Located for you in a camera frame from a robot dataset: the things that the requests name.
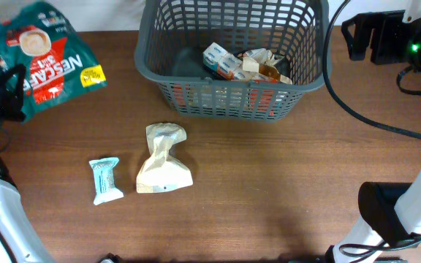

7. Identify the green Nescafe coffee bag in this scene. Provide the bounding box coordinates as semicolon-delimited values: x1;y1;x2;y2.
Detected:
0;1;107;118

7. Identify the beige brown bag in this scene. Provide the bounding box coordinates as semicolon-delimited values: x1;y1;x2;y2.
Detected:
238;48;293;85

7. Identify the white tissue multipack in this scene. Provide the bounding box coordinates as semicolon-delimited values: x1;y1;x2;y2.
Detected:
203;42;254;82

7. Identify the orange biscuit package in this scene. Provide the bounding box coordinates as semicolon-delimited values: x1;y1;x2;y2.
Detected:
170;84;286;118

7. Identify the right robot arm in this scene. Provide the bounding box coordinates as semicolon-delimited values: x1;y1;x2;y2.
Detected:
322;1;421;262

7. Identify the small teal snack packet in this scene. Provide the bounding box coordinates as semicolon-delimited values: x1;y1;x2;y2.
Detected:
89;157;124;205

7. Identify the grey plastic basket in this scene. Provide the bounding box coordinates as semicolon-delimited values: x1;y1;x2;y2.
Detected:
134;0;329;121

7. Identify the beige paper pouch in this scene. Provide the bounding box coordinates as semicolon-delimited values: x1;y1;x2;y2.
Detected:
136;123;193;194

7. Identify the right black cable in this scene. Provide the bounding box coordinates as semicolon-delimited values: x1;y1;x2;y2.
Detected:
322;0;421;148

